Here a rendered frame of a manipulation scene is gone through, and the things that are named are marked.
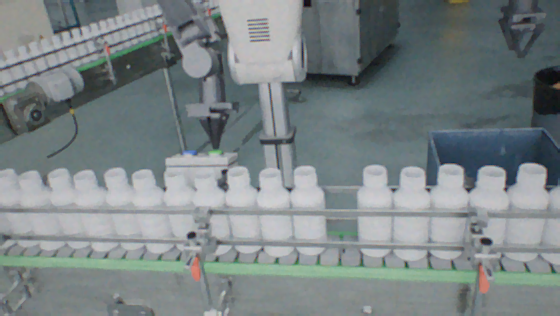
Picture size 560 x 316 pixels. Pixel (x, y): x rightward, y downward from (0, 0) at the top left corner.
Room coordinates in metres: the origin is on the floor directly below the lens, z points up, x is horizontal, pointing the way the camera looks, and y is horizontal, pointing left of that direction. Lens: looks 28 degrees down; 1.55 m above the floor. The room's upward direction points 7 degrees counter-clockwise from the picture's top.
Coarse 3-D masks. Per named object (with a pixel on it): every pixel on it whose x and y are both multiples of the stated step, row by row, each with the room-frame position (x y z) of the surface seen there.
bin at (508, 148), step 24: (432, 144) 1.10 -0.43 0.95; (456, 144) 1.16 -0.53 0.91; (480, 144) 1.14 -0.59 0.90; (504, 144) 1.13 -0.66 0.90; (528, 144) 1.12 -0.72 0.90; (552, 144) 1.03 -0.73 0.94; (432, 168) 1.07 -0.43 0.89; (480, 168) 1.14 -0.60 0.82; (504, 168) 1.13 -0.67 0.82; (552, 168) 1.00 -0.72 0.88
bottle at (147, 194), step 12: (144, 180) 0.71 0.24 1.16; (144, 192) 0.70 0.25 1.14; (156, 192) 0.71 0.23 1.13; (144, 204) 0.69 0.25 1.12; (156, 204) 0.70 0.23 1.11; (144, 216) 0.69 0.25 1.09; (156, 216) 0.70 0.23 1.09; (144, 228) 0.70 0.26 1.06; (156, 228) 0.69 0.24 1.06; (168, 228) 0.71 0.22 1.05; (156, 252) 0.69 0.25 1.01
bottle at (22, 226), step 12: (0, 180) 0.78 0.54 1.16; (12, 180) 0.79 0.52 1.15; (0, 192) 0.78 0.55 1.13; (12, 192) 0.78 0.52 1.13; (0, 204) 0.77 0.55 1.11; (12, 204) 0.77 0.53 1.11; (12, 216) 0.77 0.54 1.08; (24, 216) 0.77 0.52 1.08; (12, 228) 0.77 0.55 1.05; (24, 228) 0.77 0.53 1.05
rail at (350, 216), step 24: (336, 192) 0.68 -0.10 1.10; (336, 216) 0.61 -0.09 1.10; (360, 216) 0.60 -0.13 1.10; (384, 216) 0.59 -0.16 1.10; (408, 216) 0.59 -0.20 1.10; (432, 216) 0.58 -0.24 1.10; (456, 216) 0.57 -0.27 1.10; (504, 216) 0.55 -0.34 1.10; (528, 216) 0.55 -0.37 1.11; (552, 216) 0.54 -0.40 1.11; (24, 240) 0.75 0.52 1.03; (48, 240) 0.74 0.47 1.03; (72, 240) 0.73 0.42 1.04; (96, 240) 0.71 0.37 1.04; (120, 240) 0.70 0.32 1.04; (144, 240) 0.69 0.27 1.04; (168, 240) 0.68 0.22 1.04; (240, 240) 0.65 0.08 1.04; (264, 240) 0.64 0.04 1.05; (288, 240) 0.63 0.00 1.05; (312, 240) 0.62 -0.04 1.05
